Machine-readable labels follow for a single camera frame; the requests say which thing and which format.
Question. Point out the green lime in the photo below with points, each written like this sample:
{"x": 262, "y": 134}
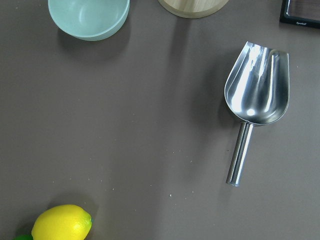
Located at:
{"x": 23, "y": 237}

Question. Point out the wooden glass stand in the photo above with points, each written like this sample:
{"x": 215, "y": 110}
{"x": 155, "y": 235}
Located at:
{"x": 193, "y": 9}

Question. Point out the steel ice scoop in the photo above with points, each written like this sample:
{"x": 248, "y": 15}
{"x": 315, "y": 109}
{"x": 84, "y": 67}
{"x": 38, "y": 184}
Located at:
{"x": 257, "y": 92}

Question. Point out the whole lemon outer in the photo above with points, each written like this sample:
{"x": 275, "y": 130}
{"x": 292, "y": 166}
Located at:
{"x": 62, "y": 222}

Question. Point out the mint green bowl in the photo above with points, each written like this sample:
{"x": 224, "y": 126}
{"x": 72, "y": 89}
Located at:
{"x": 89, "y": 20}

